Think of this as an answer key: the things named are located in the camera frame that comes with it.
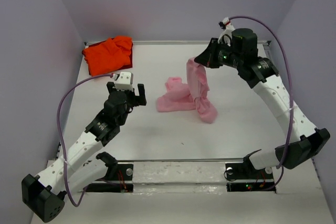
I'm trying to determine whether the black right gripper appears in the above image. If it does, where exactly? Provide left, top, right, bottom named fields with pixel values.
left=194, top=38, right=243, bottom=69

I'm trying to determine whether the pink t shirt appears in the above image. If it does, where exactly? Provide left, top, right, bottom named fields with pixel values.
left=156, top=58, right=218, bottom=124

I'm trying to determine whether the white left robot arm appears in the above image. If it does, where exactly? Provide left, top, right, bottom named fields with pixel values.
left=22, top=82, right=146, bottom=223

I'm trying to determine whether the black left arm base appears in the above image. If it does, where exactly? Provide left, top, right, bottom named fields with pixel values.
left=86, top=163, right=134, bottom=193

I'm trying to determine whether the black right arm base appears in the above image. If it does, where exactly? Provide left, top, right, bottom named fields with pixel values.
left=223, top=163, right=276, bottom=193

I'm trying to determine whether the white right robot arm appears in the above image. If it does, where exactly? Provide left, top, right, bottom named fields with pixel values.
left=195, top=28, right=330, bottom=178

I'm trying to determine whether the orange t shirt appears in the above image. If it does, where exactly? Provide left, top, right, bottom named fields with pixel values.
left=81, top=35, right=133, bottom=76

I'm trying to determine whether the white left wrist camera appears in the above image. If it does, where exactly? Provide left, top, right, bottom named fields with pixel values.
left=114, top=71, right=133, bottom=91

